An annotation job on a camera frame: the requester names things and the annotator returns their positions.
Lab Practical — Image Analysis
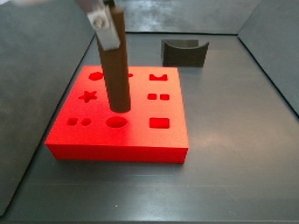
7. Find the black curved peg holder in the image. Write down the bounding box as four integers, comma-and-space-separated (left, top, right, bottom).
162, 39, 210, 67

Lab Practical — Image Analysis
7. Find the red shape-sorter block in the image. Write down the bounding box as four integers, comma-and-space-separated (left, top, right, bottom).
45, 66, 190, 164

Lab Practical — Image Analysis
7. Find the dark brown oval peg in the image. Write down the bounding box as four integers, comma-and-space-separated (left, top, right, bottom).
98, 5, 131, 113

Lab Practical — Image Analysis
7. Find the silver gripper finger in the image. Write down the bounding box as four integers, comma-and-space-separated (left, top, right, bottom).
76, 0, 120, 51

